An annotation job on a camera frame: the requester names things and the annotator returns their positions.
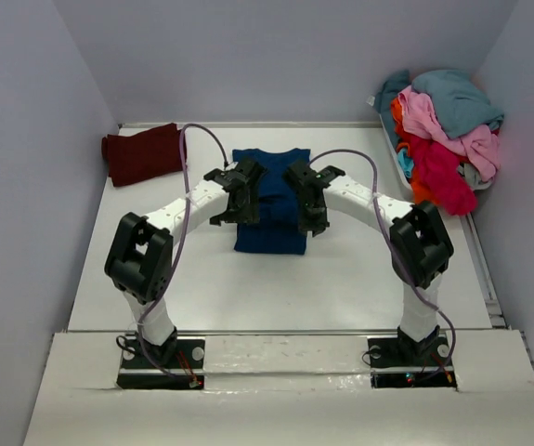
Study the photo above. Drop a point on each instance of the folded dark red shirt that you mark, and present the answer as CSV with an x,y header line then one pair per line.
x,y
143,156

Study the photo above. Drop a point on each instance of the light pink t shirt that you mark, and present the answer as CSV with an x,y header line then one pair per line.
x,y
480,146

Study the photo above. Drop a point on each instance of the orange t shirt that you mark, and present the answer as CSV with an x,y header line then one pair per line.
x,y
420,191

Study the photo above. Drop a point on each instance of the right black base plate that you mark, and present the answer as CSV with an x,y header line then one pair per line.
x,y
391,367

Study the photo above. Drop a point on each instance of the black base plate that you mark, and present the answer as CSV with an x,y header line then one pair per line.
x,y
181,370
391,367

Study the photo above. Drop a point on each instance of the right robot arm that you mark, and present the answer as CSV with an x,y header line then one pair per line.
x,y
415,234

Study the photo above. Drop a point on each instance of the light blue t shirt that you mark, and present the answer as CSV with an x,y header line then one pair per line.
x,y
404,160

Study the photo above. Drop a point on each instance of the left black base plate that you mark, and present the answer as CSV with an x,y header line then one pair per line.
x,y
181,370

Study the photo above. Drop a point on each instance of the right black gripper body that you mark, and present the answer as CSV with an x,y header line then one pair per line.
x,y
311,218

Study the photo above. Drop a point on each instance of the grey blue t shirt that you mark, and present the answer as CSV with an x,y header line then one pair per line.
x,y
459,105

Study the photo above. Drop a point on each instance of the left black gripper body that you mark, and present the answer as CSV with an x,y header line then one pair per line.
x,y
246,214

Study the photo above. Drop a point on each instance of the navy blue t shirt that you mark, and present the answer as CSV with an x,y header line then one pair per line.
x,y
277,232

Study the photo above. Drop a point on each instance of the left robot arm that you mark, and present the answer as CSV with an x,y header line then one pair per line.
x,y
145,249

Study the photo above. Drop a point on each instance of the magenta t shirt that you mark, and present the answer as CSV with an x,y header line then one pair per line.
x,y
437,169

